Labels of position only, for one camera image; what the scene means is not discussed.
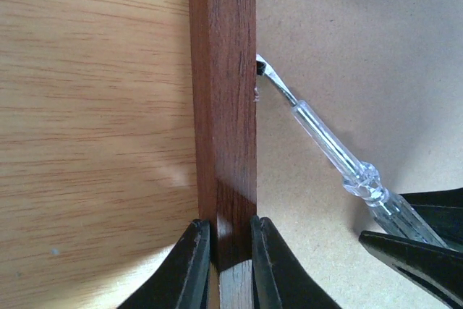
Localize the brown frame backing board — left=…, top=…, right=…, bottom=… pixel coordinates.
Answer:
left=257, top=0, right=462, bottom=308

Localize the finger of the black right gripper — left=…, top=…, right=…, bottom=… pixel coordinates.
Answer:
left=359, top=231, right=462, bottom=308
left=402, top=187, right=463, bottom=251

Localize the clear handle screwdriver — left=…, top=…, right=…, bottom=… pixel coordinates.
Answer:
left=256, top=54, right=448, bottom=248

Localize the brown wooden picture frame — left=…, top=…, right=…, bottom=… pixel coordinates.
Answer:
left=189, top=0, right=257, bottom=308

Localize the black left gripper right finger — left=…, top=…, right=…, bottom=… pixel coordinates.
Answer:
left=250, top=216, right=340, bottom=309

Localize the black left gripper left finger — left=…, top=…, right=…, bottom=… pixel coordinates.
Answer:
left=119, top=219, right=211, bottom=308

